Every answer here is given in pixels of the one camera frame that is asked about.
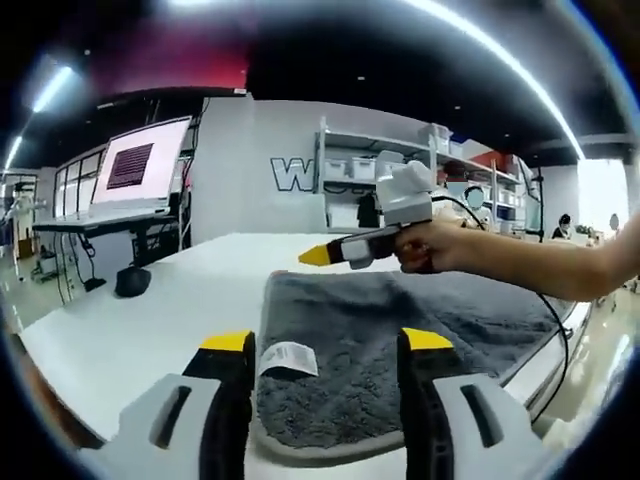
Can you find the ceiling light strip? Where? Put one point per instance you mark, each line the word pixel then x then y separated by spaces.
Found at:
pixel 13 152
pixel 52 90
pixel 525 70

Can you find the black pouch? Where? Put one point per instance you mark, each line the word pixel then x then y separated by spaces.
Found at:
pixel 132 283

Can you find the grey towel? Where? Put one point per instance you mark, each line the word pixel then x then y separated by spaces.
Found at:
pixel 350 325

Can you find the row of white storage bins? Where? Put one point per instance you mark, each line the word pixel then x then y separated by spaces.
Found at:
pixel 364 167

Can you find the white cardboard box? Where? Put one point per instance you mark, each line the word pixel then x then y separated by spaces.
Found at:
pixel 343 216

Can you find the large tilted display screen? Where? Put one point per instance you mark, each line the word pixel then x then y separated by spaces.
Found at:
pixel 145 160

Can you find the white lettered partition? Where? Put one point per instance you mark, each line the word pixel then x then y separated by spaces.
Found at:
pixel 235 200

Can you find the person's right hand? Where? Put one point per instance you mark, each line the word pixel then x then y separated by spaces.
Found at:
pixel 445 250

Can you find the black hanging bag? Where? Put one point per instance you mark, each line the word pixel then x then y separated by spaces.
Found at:
pixel 366 210

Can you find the white storage shelf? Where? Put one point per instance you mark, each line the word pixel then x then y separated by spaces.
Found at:
pixel 400 150

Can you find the grey standing desk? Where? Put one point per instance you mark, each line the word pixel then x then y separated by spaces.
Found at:
pixel 105 222

